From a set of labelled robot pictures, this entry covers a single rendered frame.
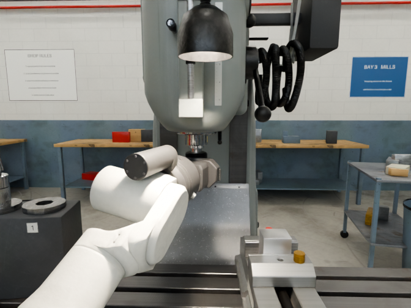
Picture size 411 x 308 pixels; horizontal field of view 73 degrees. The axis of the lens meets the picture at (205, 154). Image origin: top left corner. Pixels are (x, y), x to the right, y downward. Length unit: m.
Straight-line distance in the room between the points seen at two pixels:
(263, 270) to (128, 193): 0.34
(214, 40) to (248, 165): 0.68
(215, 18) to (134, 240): 0.27
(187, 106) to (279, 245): 0.36
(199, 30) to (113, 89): 4.77
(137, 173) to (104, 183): 0.06
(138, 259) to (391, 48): 5.48
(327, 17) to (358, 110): 4.52
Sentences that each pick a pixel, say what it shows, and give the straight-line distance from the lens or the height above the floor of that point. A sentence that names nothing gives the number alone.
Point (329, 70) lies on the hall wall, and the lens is 5.18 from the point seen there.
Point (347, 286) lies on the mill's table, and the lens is 0.81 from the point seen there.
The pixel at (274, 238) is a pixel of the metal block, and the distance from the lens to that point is 0.64.
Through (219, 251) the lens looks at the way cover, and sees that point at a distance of 0.94.
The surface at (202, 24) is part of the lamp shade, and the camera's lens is 0.36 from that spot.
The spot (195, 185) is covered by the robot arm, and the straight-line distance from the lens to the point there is 0.47.
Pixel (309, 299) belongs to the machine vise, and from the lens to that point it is 0.61.
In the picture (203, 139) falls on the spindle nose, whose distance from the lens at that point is 0.58.
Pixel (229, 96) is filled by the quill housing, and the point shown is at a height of 1.38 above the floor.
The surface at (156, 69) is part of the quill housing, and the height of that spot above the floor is 1.42.
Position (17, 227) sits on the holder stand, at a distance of 0.73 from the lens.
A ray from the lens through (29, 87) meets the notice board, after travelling 5.75.
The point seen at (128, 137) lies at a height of 0.96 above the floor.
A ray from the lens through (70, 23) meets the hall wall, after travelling 5.53.
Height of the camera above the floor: 1.35
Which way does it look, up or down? 9 degrees down
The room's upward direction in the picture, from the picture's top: straight up
